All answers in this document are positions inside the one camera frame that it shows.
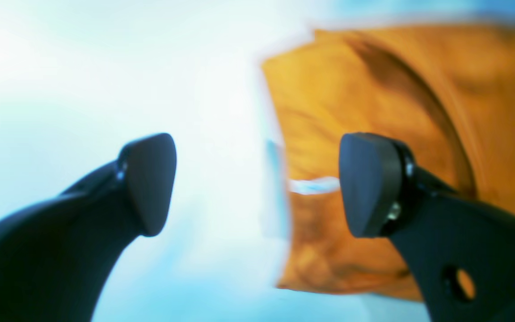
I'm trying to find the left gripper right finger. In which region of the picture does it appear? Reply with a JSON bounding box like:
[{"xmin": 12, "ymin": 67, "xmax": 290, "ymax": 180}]
[{"xmin": 339, "ymin": 132, "xmax": 515, "ymax": 322}]

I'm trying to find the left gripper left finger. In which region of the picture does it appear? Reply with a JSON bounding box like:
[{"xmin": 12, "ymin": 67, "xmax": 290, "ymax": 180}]
[{"xmin": 0, "ymin": 134, "xmax": 177, "ymax": 322}]

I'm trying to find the orange t-shirt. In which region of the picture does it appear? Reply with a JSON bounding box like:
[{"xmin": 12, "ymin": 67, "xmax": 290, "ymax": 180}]
[{"xmin": 262, "ymin": 24, "xmax": 515, "ymax": 301}]

